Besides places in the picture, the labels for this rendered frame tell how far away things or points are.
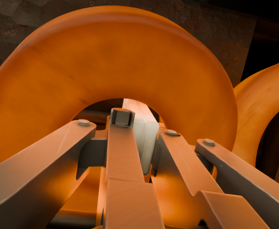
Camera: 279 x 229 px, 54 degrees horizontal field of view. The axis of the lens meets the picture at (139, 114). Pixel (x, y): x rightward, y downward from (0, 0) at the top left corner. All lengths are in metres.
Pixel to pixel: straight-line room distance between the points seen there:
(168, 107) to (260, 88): 0.09
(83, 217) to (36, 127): 0.06
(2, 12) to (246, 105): 0.22
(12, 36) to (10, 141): 0.13
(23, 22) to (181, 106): 0.16
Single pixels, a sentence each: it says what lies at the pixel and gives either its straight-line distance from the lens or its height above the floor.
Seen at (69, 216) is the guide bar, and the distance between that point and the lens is 0.18.
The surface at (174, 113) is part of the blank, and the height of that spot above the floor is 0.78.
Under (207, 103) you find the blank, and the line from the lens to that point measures 0.16.
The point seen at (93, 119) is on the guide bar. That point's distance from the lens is 0.24.
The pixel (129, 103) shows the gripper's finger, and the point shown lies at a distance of 0.18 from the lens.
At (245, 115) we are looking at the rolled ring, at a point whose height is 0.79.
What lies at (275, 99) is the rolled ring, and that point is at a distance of 0.24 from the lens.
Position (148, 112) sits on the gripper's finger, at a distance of 0.16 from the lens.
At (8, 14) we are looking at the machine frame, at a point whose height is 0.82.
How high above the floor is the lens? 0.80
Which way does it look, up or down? 9 degrees down
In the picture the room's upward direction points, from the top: 12 degrees clockwise
